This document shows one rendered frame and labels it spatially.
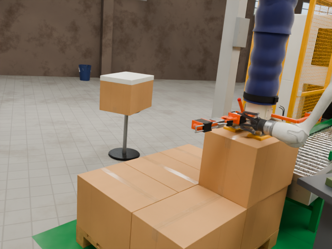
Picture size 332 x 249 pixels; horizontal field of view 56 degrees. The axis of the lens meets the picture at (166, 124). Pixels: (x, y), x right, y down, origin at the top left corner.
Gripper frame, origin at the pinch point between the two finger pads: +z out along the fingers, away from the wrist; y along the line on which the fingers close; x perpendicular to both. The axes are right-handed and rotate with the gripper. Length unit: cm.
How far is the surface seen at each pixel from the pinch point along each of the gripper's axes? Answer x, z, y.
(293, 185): 61, -22, 55
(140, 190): -43, 36, 53
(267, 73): 17.2, -6.0, -28.4
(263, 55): 15.8, -1.9, -38.9
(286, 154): 35.2, -22.0, 24.4
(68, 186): -27, 157, 109
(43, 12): 254, 816, -67
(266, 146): 4.3, -20.7, 13.4
